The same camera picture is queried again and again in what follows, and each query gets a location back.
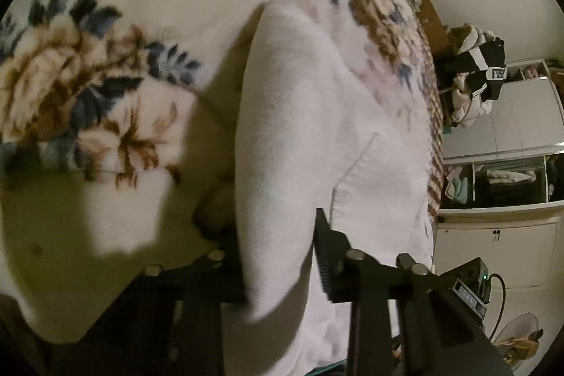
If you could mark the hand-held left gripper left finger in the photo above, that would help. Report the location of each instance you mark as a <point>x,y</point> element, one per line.
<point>224,270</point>

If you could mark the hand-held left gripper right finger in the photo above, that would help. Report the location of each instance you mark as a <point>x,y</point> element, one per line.
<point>325,257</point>

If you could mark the white pants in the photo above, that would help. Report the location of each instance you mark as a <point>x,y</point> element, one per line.
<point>299,138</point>

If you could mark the black electronic device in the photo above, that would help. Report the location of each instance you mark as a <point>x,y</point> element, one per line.
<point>467,288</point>

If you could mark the teal folded clothes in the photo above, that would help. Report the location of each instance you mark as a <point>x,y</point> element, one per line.
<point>459,189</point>

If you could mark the white wardrobe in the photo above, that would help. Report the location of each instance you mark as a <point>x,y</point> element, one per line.
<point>484,239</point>

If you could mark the white hanging garment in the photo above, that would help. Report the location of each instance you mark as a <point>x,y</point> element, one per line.
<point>511,176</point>

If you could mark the white puffer jacket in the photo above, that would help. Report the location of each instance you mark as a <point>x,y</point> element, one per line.
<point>462,107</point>

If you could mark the white floor fan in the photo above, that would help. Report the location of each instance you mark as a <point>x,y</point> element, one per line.
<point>517,334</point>

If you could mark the white sliding wardrobe door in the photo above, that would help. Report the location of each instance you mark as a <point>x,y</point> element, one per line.
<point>520,116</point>

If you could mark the black and white jacket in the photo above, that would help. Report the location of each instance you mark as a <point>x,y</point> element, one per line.
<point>484,59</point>

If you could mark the floral blanket with plaid border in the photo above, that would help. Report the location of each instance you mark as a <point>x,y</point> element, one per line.
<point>88,50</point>

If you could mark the pink folded clothes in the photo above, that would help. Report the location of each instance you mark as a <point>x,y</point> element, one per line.
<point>531,72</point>

